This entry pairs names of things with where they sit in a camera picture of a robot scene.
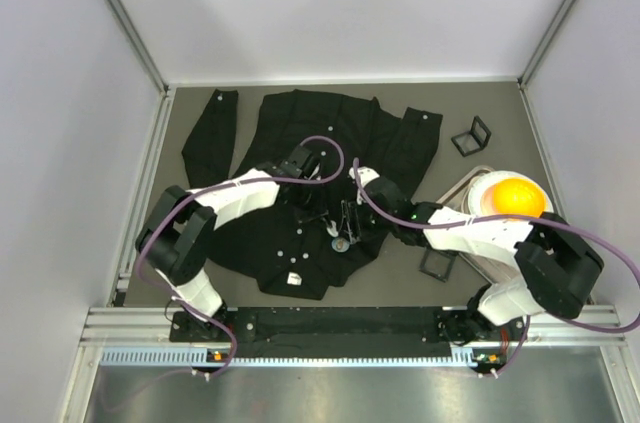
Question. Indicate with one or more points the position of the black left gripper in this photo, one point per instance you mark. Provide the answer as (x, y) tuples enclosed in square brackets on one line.
[(310, 213)]

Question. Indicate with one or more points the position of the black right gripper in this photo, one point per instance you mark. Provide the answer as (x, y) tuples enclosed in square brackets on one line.
[(358, 216)]

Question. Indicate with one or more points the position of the iridescent round brooch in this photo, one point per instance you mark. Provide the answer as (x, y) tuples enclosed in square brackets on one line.
[(332, 229)]

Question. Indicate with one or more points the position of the black button-up shirt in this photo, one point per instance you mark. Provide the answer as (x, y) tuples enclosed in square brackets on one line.
[(287, 248)]

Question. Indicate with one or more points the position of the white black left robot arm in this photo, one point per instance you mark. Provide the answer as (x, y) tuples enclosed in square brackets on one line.
[(175, 238)]

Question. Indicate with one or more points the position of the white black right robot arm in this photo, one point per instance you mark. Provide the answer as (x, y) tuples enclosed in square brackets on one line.
[(554, 270)]

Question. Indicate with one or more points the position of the round portrait brooch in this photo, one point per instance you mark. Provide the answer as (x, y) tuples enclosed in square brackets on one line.
[(340, 245)]

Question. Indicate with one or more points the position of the black display box near tray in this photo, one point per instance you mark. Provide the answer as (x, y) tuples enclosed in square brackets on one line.
[(437, 264)]

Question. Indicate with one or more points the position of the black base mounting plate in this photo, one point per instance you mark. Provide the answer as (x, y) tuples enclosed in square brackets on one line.
[(357, 332)]

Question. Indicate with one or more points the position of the white bowl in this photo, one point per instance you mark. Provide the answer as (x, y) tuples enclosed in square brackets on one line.
[(479, 198)]

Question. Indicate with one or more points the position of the stainless steel tray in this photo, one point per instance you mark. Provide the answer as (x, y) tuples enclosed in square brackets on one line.
[(460, 198)]

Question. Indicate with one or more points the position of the open black display box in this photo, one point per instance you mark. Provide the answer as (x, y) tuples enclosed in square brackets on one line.
[(473, 140)]

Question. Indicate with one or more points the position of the yellow bowl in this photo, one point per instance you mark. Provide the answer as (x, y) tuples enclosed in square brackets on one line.
[(518, 196)]

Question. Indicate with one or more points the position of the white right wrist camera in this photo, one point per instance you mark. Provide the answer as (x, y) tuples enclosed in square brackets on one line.
[(363, 175)]

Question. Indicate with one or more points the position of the aluminium frame rail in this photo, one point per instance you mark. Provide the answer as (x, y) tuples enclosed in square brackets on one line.
[(158, 337)]

